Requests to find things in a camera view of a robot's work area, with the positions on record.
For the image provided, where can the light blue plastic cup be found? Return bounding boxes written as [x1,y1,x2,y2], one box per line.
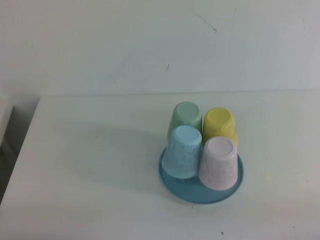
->
[161,125,203,180]

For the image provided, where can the light green plastic cup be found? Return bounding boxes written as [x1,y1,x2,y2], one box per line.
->
[166,101,203,141]

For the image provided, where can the yellow plastic cup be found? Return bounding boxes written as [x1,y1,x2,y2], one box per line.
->
[201,107,239,148]

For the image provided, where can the light pink plastic cup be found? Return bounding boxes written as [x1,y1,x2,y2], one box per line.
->
[198,136,239,191]

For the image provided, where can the blue round cup stand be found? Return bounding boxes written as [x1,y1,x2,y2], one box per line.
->
[158,146,245,205]

